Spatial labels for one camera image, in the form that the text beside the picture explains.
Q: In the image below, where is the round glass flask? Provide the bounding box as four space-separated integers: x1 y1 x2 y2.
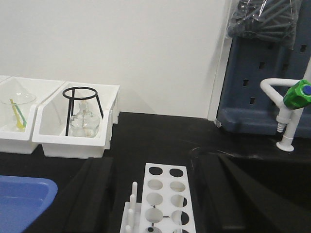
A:
69 100 101 138

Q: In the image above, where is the black sink basin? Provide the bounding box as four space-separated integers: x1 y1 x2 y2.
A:
190 147 311 233

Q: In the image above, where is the blue-grey drying pegboard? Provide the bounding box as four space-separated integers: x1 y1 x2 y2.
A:
217 0 311 137

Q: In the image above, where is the white storage bin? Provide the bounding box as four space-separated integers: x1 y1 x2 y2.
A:
32 82 120 158
0 76 64 154

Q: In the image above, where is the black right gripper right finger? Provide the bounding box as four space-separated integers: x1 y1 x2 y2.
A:
194 154 311 233

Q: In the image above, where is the middle white storage bin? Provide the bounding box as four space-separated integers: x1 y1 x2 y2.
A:
0 76 64 154

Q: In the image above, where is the white lab faucet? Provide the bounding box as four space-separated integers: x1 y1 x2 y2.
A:
260 64 311 152

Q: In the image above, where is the black wire tripod stand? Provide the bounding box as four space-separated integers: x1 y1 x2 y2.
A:
62 86 104 136

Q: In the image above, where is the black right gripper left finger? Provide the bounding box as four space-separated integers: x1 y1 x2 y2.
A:
25 158 114 233

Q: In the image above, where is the blue plastic tray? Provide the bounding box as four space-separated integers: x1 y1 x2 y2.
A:
0 175 58 233

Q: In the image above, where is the white test tube rack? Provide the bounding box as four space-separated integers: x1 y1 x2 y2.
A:
120 163 196 233

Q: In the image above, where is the plastic bag of pegs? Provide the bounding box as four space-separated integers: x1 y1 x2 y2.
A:
227 0 302 50

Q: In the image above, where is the right white storage bin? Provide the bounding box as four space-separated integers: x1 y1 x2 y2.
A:
32 82 120 158

